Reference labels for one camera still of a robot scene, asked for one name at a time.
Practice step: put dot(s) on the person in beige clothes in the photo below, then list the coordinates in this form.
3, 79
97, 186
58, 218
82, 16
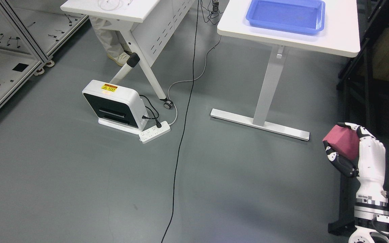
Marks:
116, 48

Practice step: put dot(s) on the white folding table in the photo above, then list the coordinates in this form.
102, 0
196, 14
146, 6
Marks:
145, 25

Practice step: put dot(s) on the white power strip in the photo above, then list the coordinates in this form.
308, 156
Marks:
154, 132

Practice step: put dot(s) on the white box appliance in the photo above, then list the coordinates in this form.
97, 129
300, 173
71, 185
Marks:
116, 106

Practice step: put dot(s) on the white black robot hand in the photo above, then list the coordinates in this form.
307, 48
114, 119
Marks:
368, 167

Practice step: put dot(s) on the pink cube block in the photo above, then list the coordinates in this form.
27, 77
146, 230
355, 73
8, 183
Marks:
343, 140

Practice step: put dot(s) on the aluminium frame rack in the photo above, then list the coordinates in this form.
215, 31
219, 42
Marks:
31, 31

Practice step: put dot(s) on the robot forearm with wrist rings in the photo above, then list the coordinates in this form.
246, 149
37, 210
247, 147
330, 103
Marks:
371, 218

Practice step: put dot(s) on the blue plastic tray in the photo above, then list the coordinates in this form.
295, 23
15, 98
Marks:
296, 16

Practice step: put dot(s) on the black metal left shelf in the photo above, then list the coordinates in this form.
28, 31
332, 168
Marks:
364, 79

